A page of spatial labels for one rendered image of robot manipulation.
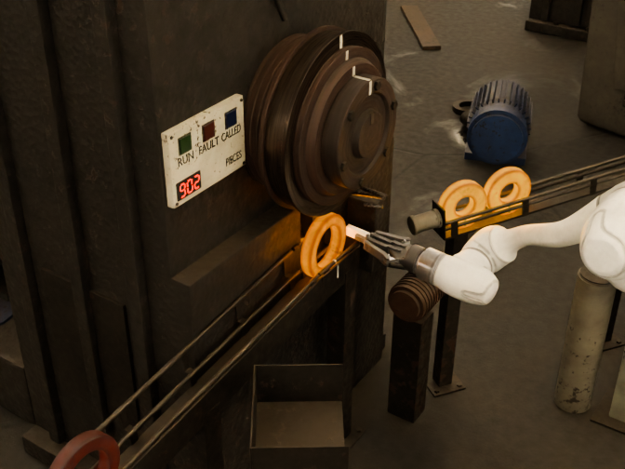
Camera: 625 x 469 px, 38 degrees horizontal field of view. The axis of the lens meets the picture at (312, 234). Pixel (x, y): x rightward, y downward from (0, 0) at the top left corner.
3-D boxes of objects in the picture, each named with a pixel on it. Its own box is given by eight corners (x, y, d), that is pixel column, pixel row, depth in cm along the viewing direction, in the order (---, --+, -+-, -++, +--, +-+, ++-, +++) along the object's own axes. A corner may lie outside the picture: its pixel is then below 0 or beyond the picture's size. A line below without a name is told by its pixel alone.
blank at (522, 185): (482, 173, 272) (487, 178, 270) (526, 159, 276) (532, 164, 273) (482, 216, 281) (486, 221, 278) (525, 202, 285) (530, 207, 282)
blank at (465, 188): (436, 186, 268) (442, 192, 266) (482, 172, 272) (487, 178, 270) (437, 230, 277) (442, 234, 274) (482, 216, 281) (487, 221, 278)
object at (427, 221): (406, 229, 274) (406, 212, 271) (433, 221, 276) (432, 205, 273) (416, 239, 269) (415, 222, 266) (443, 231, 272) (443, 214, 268)
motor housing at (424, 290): (378, 415, 296) (385, 281, 268) (410, 379, 312) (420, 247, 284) (413, 431, 290) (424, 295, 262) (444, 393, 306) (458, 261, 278)
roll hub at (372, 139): (320, 202, 219) (321, 95, 205) (378, 159, 239) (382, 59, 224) (339, 208, 217) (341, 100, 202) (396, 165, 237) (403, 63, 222)
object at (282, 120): (264, 240, 223) (259, 59, 198) (362, 167, 256) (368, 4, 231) (285, 247, 219) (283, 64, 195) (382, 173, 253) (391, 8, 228)
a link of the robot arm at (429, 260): (445, 275, 246) (426, 267, 248) (451, 248, 241) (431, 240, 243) (430, 291, 239) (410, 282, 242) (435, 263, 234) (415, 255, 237)
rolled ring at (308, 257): (347, 203, 246) (337, 199, 247) (310, 233, 233) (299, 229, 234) (346, 260, 256) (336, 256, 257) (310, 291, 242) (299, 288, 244)
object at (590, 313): (548, 405, 301) (572, 276, 273) (561, 385, 309) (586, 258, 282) (583, 419, 295) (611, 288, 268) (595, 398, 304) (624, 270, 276)
